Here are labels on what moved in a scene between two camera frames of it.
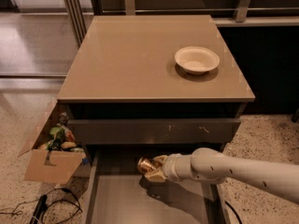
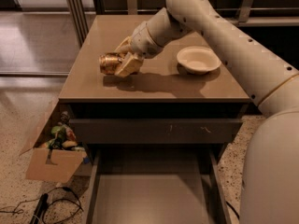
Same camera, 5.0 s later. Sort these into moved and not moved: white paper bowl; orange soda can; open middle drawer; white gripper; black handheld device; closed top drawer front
Moved: orange soda can; white gripper
Not moved: white paper bowl; open middle drawer; closed top drawer front; black handheld device
